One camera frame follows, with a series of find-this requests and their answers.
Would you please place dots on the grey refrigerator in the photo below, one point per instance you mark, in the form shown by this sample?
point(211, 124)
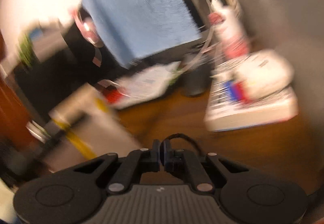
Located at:
point(295, 29)

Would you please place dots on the green plush on shelf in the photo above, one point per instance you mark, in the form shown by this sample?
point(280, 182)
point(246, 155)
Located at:
point(26, 53)

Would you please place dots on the white plush toy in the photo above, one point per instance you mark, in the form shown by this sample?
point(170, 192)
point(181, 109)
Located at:
point(263, 73)

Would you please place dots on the blue fluffy towel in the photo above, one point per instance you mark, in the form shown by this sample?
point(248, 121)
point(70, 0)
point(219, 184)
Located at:
point(136, 29)

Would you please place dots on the black computer monitor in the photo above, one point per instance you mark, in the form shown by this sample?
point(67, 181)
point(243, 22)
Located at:
point(48, 83)

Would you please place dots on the yellow white plastic bag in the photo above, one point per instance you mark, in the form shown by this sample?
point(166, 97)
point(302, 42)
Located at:
point(95, 130)

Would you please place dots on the white pink pump bottle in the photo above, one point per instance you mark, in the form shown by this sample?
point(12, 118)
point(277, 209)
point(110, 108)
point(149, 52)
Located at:
point(228, 30)

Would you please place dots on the pink headphones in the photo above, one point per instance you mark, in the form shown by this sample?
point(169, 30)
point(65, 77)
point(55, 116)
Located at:
point(90, 34)

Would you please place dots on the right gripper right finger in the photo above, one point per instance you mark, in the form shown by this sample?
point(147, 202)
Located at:
point(186, 166)

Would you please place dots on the illustrated white mouse pad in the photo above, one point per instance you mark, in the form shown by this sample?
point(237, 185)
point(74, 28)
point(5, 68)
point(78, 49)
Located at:
point(144, 86)

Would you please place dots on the grey shelf box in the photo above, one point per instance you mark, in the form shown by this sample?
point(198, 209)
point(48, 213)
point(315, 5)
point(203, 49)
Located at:
point(47, 40)

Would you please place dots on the black computer mouse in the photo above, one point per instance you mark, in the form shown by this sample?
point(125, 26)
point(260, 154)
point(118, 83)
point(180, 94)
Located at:
point(197, 78)

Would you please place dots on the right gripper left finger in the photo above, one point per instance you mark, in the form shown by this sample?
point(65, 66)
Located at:
point(132, 167)

